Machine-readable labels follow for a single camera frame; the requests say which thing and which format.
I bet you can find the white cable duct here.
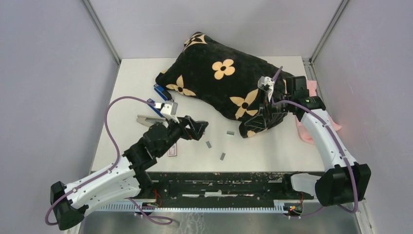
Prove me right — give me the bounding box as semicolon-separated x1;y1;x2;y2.
96;200;302;215

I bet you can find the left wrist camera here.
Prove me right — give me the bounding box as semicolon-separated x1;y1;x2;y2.
154;100;179;123

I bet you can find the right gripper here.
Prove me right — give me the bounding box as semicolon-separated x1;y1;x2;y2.
244;88;294;129

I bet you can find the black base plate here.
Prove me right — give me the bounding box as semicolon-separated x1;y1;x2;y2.
135;172;315;208

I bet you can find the black pillow with beige flowers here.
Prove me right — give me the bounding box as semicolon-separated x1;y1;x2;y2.
155;32;292;138

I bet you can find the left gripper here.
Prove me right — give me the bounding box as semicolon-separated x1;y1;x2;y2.
157;114;208;156

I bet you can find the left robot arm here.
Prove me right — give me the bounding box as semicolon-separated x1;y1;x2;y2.
45;116;208;231

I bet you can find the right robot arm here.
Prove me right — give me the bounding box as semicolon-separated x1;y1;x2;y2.
245;76;371;213

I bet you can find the closed red white staple box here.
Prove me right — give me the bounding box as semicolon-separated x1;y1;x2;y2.
168;143;177;157

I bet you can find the blue stapler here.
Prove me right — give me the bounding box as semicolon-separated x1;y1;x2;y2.
153;83;173;101
147;98;164;117

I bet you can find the grey beige stapler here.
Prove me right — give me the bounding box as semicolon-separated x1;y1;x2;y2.
136;115;166;127

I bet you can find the pink cloth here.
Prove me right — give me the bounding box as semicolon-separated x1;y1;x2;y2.
295;80;342;145

